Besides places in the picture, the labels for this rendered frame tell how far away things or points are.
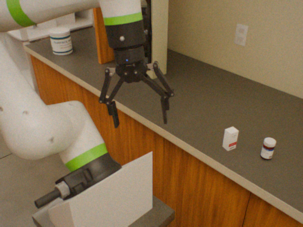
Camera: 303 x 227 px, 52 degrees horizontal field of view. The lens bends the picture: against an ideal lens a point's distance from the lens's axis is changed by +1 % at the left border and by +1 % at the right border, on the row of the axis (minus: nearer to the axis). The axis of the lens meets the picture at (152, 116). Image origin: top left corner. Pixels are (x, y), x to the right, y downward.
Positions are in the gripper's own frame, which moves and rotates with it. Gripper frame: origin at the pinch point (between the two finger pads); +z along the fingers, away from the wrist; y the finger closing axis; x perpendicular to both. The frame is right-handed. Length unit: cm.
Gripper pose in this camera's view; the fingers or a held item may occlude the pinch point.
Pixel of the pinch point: (140, 120)
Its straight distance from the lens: 84.0
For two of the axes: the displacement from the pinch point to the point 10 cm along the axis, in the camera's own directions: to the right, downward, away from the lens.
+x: -1.1, 4.0, -9.1
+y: -9.8, 0.9, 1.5
